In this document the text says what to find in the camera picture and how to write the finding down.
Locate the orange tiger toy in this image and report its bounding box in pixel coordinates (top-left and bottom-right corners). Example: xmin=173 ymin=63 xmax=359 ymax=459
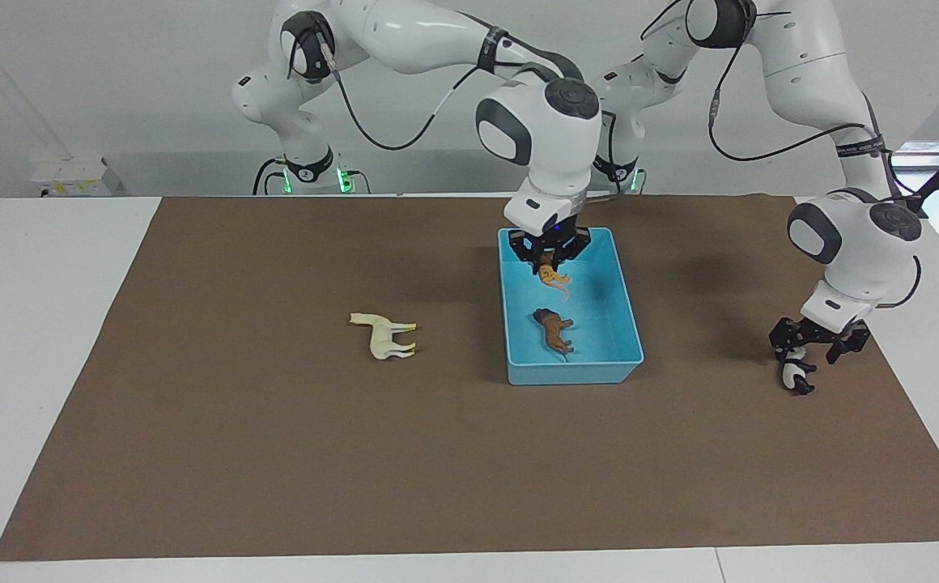
xmin=538 ymin=261 xmax=572 ymax=302

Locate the black white panda toy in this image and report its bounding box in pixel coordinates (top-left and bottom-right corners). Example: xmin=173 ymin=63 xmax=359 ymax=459
xmin=779 ymin=350 xmax=818 ymax=396

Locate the brown lion toy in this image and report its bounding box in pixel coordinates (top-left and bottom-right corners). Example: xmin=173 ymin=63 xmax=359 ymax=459
xmin=532 ymin=308 xmax=576 ymax=361

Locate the blue plastic storage box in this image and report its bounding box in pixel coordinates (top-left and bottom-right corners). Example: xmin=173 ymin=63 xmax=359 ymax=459
xmin=498 ymin=227 xmax=645 ymax=386

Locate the white cardboard box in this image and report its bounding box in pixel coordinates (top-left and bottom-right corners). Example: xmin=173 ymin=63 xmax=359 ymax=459
xmin=31 ymin=156 xmax=124 ymax=197

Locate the cream horse toy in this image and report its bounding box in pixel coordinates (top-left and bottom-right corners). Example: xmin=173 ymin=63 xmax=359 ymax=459
xmin=349 ymin=312 xmax=419 ymax=362

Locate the brown table mat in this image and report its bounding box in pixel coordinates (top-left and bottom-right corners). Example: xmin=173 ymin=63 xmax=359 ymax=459
xmin=0 ymin=193 xmax=939 ymax=562

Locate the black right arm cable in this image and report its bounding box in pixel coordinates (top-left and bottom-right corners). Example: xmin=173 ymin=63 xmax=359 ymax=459
xmin=317 ymin=36 xmax=488 ymax=152

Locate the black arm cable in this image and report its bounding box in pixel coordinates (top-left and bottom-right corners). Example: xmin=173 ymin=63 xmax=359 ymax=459
xmin=317 ymin=36 xmax=488 ymax=152
xmin=639 ymin=0 xmax=924 ymax=310

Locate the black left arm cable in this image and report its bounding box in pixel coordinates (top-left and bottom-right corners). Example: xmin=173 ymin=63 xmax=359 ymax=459
xmin=639 ymin=0 xmax=924 ymax=310

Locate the black base cable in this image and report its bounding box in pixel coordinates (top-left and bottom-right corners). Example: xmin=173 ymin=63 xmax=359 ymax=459
xmin=253 ymin=156 xmax=287 ymax=196

